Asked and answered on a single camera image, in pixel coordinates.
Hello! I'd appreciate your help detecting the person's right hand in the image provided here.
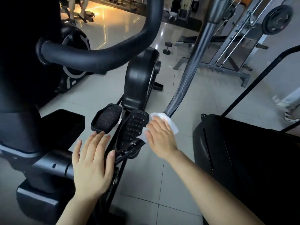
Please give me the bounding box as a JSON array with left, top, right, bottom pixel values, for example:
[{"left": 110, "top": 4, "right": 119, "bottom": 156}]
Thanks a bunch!
[{"left": 144, "top": 116, "right": 181, "bottom": 162}]

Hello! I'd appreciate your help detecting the person's left hand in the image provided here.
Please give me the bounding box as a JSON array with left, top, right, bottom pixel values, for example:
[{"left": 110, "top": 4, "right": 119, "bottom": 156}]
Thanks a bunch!
[{"left": 71, "top": 131, "right": 116, "bottom": 202}]

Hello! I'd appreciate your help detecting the white wet wipe sheet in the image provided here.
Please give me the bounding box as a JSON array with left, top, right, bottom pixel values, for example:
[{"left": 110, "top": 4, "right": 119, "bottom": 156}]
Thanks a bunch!
[{"left": 136, "top": 112, "right": 180, "bottom": 143}]

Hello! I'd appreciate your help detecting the black elliptical machine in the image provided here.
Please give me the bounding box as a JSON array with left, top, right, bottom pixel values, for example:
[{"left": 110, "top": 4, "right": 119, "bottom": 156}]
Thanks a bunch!
[
  {"left": 0, "top": 0, "right": 230, "bottom": 225},
  {"left": 56, "top": 23, "right": 94, "bottom": 94}
]

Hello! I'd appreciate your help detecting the person's right forearm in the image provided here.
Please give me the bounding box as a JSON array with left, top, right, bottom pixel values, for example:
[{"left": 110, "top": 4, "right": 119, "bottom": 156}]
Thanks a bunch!
[{"left": 164, "top": 150, "right": 265, "bottom": 225}]

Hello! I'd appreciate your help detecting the weight bench rack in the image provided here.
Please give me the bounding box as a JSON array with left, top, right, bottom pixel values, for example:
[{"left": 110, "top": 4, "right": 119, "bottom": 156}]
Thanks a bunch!
[{"left": 173, "top": 0, "right": 300, "bottom": 88}]

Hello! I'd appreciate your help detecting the glossy black treadmill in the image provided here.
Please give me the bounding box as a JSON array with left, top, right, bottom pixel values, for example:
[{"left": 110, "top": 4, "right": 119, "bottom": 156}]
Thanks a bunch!
[{"left": 192, "top": 44, "right": 300, "bottom": 225}]

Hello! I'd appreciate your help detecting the small black dumbbell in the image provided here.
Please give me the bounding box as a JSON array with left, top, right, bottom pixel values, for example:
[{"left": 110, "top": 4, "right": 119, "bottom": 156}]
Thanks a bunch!
[{"left": 162, "top": 42, "right": 173, "bottom": 55}]

